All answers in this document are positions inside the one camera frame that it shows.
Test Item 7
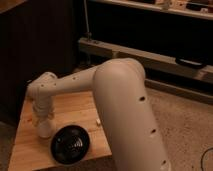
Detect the wooden table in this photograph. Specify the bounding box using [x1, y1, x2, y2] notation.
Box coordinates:
[8, 92, 111, 171]

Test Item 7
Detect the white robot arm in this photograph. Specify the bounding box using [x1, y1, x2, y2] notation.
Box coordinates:
[27, 58, 172, 171]

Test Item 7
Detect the black floor cable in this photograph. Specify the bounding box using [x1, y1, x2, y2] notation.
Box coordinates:
[200, 147, 213, 171]

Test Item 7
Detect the black round bowl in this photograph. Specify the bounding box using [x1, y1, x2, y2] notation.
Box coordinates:
[50, 125, 90, 165]

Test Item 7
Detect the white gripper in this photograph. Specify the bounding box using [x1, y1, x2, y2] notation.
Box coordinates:
[32, 103, 55, 127]

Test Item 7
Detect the grey metal shelf beam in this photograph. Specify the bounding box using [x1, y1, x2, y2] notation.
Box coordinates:
[78, 37, 213, 84]

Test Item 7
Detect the black handle on beam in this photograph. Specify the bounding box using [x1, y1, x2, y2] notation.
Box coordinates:
[175, 58, 207, 69]

